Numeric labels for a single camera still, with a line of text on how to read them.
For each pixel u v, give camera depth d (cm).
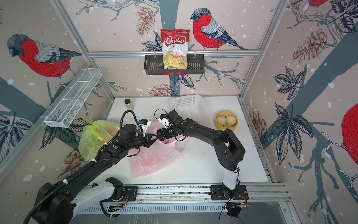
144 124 71
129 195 73
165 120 78
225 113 106
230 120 98
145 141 70
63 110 76
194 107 113
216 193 73
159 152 79
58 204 38
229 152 48
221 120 98
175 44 85
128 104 107
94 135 80
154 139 76
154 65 95
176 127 67
